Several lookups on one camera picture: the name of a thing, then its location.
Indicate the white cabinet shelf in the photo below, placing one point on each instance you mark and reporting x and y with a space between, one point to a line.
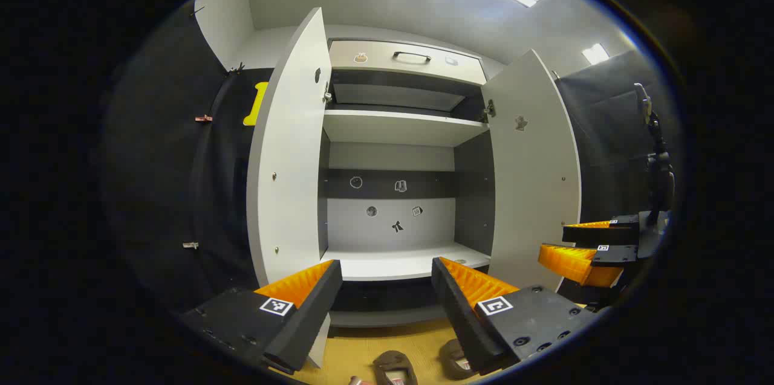
399 128

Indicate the grey cabinet drawer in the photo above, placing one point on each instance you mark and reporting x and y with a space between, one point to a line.
375 67

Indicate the brown fuzzy shoe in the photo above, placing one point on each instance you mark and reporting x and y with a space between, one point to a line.
455 361
393 367

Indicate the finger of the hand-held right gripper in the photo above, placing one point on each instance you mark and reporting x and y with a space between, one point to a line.
614 255
589 235

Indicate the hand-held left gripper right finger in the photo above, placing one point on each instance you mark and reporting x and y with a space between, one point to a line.
462 318

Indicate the small ceiling light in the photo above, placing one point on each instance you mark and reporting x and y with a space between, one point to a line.
595 54

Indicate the black backdrop cloth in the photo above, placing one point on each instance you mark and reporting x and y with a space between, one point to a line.
163 191
611 143

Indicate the grey shoe cabinet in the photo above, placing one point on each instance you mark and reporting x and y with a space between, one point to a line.
399 264

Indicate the grey cabinet door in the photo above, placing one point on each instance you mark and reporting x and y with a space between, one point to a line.
290 161
532 191

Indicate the red clip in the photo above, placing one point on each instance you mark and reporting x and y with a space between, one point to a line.
204 118

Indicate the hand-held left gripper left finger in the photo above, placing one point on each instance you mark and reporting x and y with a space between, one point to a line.
314 312

